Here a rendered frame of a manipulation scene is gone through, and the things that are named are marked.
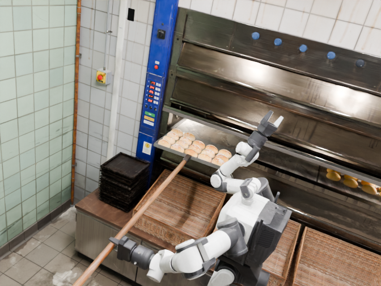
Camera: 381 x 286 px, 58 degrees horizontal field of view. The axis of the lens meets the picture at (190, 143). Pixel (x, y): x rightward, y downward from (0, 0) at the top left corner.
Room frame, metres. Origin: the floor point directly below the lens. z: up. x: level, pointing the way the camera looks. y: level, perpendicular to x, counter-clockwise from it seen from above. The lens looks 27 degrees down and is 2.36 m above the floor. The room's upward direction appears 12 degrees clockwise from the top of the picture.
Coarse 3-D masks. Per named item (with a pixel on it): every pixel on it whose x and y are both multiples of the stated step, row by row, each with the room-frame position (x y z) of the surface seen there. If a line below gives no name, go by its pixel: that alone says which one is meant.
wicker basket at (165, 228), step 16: (160, 176) 2.35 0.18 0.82; (176, 176) 2.38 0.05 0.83; (176, 192) 2.34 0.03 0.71; (192, 192) 2.31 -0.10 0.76; (208, 192) 2.29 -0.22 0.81; (160, 208) 2.25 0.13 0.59; (176, 208) 2.29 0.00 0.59; (192, 208) 2.27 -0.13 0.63; (144, 224) 2.01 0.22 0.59; (160, 224) 1.91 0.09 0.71; (176, 224) 2.09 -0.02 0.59; (192, 224) 2.13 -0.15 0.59; (208, 224) 2.17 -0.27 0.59; (176, 240) 1.92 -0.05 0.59
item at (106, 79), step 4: (100, 68) 2.66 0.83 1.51; (96, 72) 2.61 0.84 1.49; (100, 72) 2.60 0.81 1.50; (104, 72) 2.59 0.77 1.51; (108, 72) 2.60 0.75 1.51; (96, 76) 2.61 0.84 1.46; (104, 76) 2.58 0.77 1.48; (108, 76) 2.61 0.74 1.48; (96, 80) 2.60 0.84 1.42; (100, 80) 2.59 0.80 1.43; (104, 80) 2.58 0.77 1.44; (108, 80) 2.61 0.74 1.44
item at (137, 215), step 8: (184, 160) 2.01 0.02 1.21; (176, 168) 1.89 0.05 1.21; (168, 176) 1.77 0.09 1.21; (160, 192) 1.61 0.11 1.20; (152, 200) 1.51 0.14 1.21; (144, 208) 1.43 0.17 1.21; (136, 216) 1.36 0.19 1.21; (128, 224) 1.29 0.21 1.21; (120, 232) 1.22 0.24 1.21; (112, 248) 1.13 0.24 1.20; (104, 256) 1.07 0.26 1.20; (96, 264) 1.02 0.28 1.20; (88, 272) 0.97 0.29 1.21; (80, 280) 0.92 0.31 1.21
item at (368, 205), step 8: (256, 160) 2.28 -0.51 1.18; (256, 168) 2.23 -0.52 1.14; (264, 168) 2.22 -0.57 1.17; (272, 168) 2.21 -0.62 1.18; (280, 176) 2.18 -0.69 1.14; (288, 176) 2.16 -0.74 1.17; (296, 176) 2.16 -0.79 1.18; (304, 184) 2.12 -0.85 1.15; (312, 184) 2.10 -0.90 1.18; (320, 184) 2.12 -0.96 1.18; (328, 192) 2.07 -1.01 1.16; (336, 192) 2.06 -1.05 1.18; (344, 192) 2.08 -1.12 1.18; (344, 200) 2.03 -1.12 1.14; (352, 200) 2.02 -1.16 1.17; (360, 200) 2.02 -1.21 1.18; (368, 200) 2.04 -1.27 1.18; (368, 208) 1.98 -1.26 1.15; (376, 208) 1.97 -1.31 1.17
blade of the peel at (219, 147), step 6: (162, 138) 2.31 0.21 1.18; (198, 138) 2.44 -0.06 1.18; (156, 144) 2.16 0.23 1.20; (210, 144) 2.38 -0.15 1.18; (216, 144) 2.40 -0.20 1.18; (168, 150) 2.14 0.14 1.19; (174, 150) 2.13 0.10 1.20; (228, 150) 2.34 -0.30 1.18; (234, 150) 2.36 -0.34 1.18; (192, 156) 2.09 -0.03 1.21; (204, 162) 2.07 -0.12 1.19; (210, 162) 2.06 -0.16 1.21; (216, 168) 2.04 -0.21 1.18
